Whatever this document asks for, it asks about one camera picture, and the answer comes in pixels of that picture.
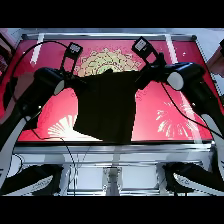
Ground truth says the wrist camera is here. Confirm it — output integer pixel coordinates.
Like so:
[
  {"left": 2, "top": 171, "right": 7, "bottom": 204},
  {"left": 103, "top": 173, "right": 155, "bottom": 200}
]
[
  {"left": 131, "top": 36, "right": 160, "bottom": 64},
  {"left": 60, "top": 41, "right": 84, "bottom": 76}
]

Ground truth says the black cable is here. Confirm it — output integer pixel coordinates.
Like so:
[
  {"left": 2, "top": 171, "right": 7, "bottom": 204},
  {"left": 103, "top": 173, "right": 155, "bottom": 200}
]
[
  {"left": 161, "top": 81, "right": 224, "bottom": 140},
  {"left": 10, "top": 40, "right": 78, "bottom": 197}
]

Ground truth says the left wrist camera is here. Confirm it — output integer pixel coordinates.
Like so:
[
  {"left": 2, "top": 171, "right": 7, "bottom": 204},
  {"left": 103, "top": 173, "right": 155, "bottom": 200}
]
[{"left": 60, "top": 41, "right": 84, "bottom": 76}]

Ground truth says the black garment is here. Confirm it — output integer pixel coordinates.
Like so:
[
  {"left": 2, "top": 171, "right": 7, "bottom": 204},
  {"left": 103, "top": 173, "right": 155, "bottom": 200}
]
[{"left": 68, "top": 68, "right": 142, "bottom": 145}]

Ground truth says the silver frame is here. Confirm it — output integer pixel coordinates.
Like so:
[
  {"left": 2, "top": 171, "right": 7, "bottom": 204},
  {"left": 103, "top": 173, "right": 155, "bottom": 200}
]
[{"left": 12, "top": 32, "right": 224, "bottom": 197}]

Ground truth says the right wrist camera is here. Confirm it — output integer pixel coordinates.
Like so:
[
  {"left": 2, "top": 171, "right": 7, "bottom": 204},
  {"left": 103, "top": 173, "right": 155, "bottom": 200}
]
[{"left": 131, "top": 36, "right": 160, "bottom": 64}]

